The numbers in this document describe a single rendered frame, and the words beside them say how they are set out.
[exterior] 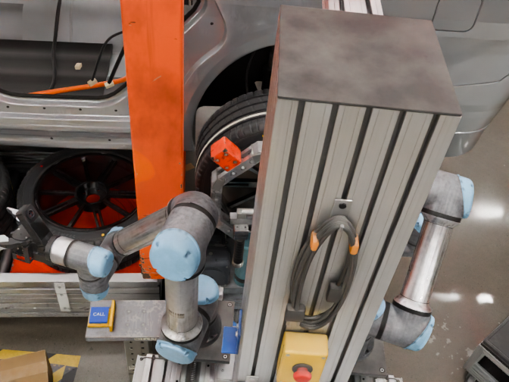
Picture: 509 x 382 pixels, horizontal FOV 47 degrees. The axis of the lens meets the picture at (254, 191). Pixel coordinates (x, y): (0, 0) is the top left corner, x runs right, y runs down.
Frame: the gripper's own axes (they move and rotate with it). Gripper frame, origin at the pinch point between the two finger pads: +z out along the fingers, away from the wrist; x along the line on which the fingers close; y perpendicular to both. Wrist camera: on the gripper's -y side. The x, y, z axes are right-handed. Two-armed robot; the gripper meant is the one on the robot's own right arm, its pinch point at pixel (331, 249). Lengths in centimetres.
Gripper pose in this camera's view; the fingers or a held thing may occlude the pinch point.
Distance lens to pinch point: 217.6
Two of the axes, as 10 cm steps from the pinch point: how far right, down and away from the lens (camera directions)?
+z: -9.9, -0.2, -1.1
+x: 0.6, 7.2, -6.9
